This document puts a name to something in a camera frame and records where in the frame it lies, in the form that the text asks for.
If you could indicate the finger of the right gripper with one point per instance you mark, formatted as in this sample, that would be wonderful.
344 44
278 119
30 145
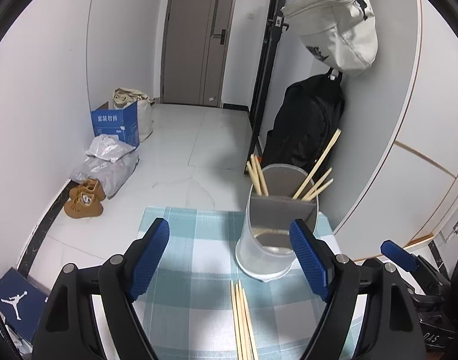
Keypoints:
435 286

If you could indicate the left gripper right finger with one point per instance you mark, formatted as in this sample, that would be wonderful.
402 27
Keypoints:
390 327

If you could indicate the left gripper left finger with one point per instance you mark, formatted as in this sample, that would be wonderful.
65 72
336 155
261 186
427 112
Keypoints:
68 327

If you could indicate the wooden chopstick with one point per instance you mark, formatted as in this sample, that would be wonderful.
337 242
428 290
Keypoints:
317 184
254 178
261 180
318 163
316 192

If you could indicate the blue Jordan shoebox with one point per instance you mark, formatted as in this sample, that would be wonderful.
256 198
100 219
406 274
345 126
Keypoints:
21 304

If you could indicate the teal plaid tablecloth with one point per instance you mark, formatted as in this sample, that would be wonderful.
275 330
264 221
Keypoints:
187 311

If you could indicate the brown shoes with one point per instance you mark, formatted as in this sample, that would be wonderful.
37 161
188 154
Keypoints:
85 200

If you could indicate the wooden chopsticks on cloth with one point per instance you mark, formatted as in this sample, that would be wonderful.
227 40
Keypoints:
244 334

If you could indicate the white utensil holder cup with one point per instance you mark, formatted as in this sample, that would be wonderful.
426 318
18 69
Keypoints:
264 251

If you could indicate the grey plastic mail bags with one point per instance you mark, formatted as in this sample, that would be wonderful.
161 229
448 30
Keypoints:
108 160

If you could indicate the blue cardboard box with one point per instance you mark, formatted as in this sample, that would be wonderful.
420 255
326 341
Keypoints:
121 123

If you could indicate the black hanging backpack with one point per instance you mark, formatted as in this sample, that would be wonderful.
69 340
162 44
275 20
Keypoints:
306 121

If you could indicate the white sack with cloth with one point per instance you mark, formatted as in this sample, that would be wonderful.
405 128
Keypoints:
125 97

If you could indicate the white hanging bag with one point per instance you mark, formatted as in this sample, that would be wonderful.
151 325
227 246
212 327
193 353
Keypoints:
338 33

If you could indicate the black coat rack stand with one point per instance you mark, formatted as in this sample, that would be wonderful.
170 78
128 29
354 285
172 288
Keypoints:
274 26

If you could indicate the grey brown door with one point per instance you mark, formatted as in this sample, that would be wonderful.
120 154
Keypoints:
194 51

